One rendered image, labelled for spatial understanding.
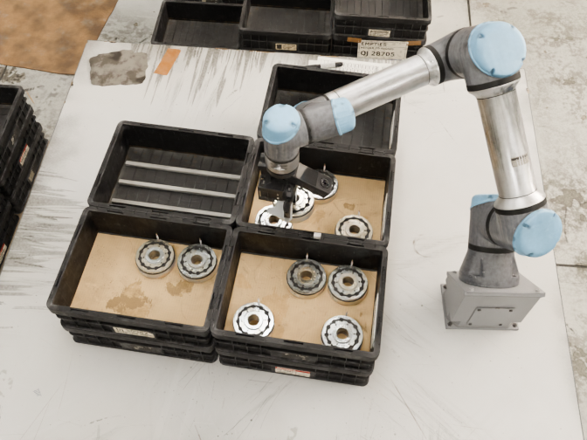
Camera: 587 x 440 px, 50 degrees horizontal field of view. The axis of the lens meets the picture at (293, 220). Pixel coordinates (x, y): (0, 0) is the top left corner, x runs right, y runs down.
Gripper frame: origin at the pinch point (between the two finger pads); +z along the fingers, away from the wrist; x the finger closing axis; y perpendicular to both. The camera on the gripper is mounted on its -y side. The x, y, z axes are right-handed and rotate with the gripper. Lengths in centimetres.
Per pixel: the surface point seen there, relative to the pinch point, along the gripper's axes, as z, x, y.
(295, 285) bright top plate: 15.2, 12.3, -3.5
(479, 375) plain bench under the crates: 31, 21, -55
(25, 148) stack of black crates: 72, -50, 122
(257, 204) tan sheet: 18.6, -11.4, 12.6
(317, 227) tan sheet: 18.6, -7.6, -5.5
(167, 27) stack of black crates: 77, -135, 90
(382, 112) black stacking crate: 20, -54, -17
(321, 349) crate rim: 7.7, 30.5, -13.3
